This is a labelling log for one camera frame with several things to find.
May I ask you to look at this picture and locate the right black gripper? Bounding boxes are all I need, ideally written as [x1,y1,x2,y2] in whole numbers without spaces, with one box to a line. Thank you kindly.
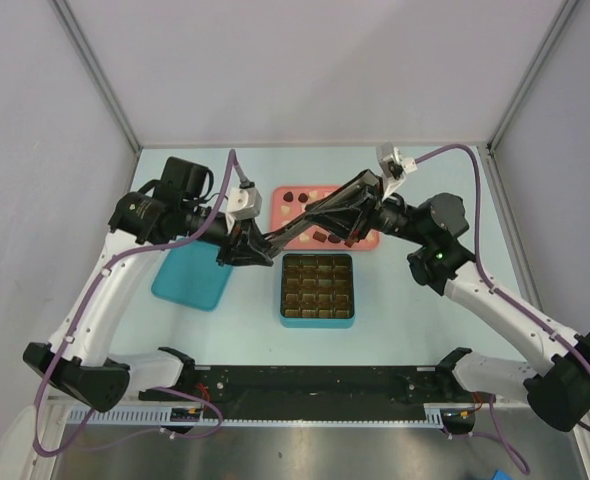
[304,170,431,246]

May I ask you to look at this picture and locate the pink tray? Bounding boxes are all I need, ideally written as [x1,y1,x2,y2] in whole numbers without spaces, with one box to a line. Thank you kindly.
[269,185,380,252]

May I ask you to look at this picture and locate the teal chocolate box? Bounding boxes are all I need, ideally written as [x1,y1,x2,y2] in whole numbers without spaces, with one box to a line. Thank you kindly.
[279,253,356,329]

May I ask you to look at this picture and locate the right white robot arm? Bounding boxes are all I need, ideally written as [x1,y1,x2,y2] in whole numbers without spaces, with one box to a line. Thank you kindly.
[304,170,590,432]

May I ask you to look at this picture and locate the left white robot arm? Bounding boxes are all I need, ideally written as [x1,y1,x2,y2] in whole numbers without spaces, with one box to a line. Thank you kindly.
[23,151,326,412]

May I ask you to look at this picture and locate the teal box lid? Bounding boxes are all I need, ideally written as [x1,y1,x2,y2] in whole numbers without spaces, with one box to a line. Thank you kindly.
[151,242,233,312]

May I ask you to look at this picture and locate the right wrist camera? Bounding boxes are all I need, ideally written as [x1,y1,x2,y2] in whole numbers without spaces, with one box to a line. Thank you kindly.
[376,142,417,187]

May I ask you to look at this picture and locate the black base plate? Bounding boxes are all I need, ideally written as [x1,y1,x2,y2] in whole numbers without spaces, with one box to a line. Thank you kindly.
[138,364,496,421]

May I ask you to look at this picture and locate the white cable duct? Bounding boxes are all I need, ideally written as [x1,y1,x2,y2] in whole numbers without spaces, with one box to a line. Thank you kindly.
[89,404,443,428]

